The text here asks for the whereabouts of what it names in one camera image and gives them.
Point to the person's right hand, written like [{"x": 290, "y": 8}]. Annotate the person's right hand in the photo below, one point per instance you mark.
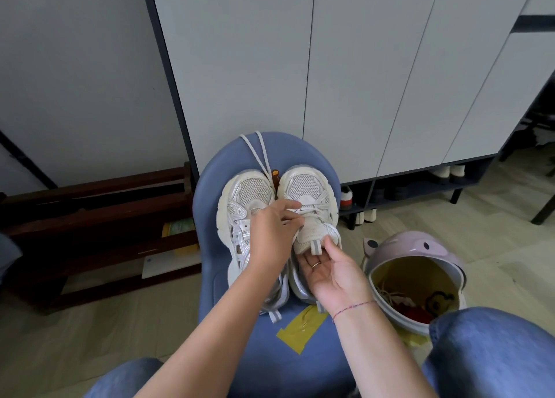
[{"x": 338, "y": 280}]

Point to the person's left hand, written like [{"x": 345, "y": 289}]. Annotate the person's left hand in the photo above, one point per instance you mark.
[{"x": 269, "y": 237}]

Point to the person's left thumb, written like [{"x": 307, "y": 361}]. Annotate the person's left thumb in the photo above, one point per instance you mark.
[{"x": 297, "y": 226}]

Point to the person's right thumb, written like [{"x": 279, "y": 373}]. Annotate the person's right thumb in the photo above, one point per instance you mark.
[{"x": 334, "y": 250}]

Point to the white mesh sneaker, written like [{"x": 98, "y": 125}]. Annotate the white mesh sneaker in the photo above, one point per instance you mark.
[
  {"x": 305, "y": 185},
  {"x": 247, "y": 194}
]

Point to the person's left forearm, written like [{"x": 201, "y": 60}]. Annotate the person's left forearm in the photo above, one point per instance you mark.
[{"x": 216, "y": 332}]

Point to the person's right forearm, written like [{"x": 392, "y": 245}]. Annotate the person's right forearm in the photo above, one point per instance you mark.
[{"x": 377, "y": 350}]

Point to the yellow bin liner bag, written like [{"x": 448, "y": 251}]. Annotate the yellow bin liner bag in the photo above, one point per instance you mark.
[{"x": 403, "y": 274}]

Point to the pink animal-shaped trash bin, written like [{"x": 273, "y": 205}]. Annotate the pink animal-shaped trash bin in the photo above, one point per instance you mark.
[{"x": 412, "y": 244}]

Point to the white shoelace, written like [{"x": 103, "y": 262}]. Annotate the white shoelace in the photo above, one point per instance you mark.
[{"x": 256, "y": 156}]

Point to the yellow tape patch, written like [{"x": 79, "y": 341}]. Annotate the yellow tape patch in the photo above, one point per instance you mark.
[{"x": 299, "y": 330}]

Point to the blue padded chair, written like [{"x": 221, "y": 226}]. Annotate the blue padded chair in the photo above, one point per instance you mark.
[{"x": 216, "y": 280}]

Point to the red scrap of trash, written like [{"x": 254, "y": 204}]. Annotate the red scrap of trash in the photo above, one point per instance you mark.
[{"x": 416, "y": 315}]

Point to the yellow packet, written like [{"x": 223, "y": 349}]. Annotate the yellow packet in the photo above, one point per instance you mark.
[{"x": 177, "y": 228}]

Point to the black and white shoe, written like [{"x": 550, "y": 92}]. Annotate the black and white shoe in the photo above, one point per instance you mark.
[
  {"x": 458, "y": 173},
  {"x": 438, "y": 176}
]

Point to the white flat box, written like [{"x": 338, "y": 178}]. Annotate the white flat box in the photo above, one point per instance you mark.
[{"x": 173, "y": 263}]

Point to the white shoe cabinet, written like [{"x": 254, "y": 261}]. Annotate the white shoe cabinet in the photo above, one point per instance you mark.
[{"x": 260, "y": 64}]

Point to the person's right leg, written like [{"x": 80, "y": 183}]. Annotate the person's right leg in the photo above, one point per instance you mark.
[{"x": 490, "y": 354}]

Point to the person's leg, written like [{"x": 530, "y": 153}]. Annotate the person's leg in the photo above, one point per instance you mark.
[
  {"x": 125, "y": 378},
  {"x": 490, "y": 354}
]

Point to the dark brown wooden rack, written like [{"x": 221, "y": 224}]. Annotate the dark brown wooden rack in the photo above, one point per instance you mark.
[{"x": 86, "y": 207}]

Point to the black table leg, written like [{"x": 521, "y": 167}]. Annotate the black table leg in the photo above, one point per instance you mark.
[{"x": 544, "y": 198}]

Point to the person's left leg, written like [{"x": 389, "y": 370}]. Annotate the person's left leg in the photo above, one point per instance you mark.
[{"x": 125, "y": 378}]

